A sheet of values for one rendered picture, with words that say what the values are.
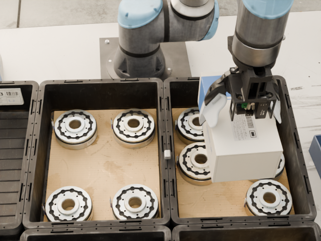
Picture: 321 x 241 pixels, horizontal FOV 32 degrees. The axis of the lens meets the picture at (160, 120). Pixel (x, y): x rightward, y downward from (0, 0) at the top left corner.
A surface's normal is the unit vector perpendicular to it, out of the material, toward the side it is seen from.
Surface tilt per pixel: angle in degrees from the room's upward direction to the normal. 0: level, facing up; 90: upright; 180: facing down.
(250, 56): 91
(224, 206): 0
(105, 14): 0
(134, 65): 69
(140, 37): 87
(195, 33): 94
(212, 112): 58
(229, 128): 0
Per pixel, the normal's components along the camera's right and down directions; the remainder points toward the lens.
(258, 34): -0.28, 0.76
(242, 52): -0.62, 0.62
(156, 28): 0.11, 0.49
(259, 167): 0.10, 0.78
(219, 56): 0.01, -0.62
